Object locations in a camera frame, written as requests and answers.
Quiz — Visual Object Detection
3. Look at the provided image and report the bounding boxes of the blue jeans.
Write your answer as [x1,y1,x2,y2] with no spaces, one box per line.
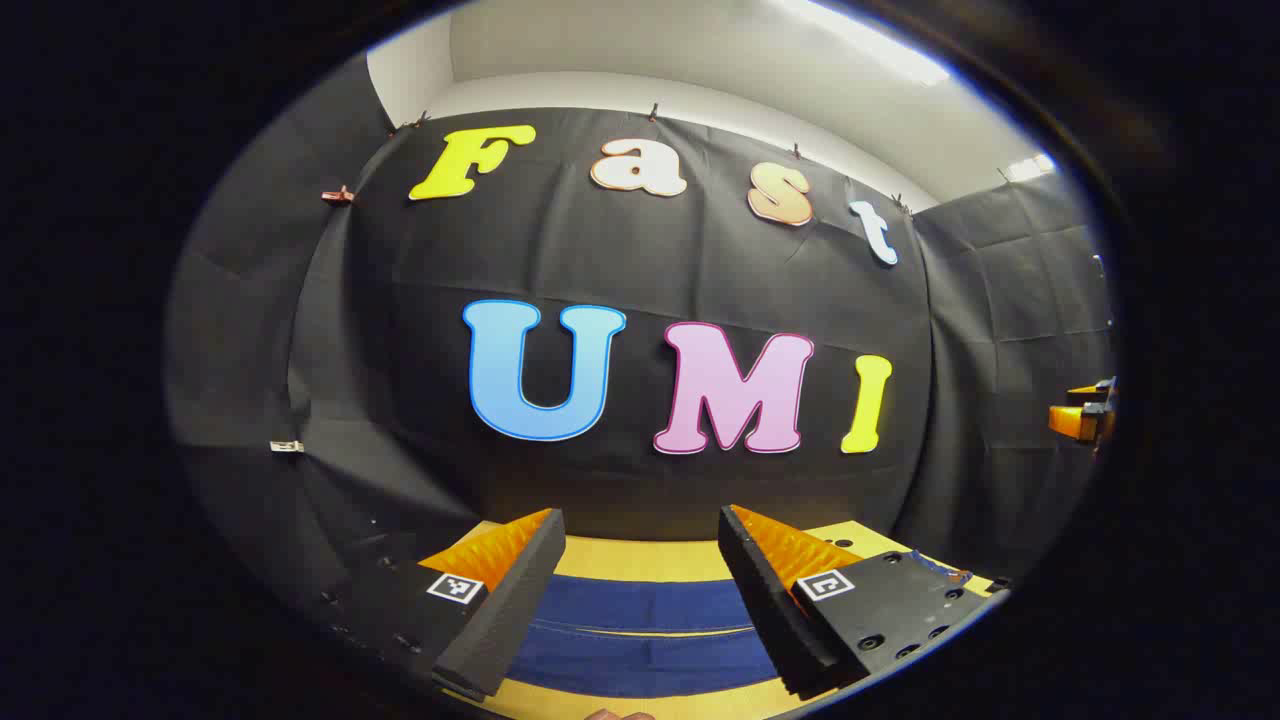
[508,550,973,698]

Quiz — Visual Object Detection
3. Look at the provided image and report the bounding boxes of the long ceiling light panel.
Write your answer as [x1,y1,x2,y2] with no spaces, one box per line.
[778,0,953,87]

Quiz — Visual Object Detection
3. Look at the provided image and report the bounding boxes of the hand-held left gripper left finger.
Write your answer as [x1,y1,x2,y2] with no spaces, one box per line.
[305,507,567,701]

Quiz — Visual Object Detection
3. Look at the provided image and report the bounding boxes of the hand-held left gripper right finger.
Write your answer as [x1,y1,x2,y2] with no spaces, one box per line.
[717,503,1013,699]

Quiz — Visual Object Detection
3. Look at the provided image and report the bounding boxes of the black backdrop cloth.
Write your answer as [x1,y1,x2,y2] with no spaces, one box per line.
[165,50,1119,681]

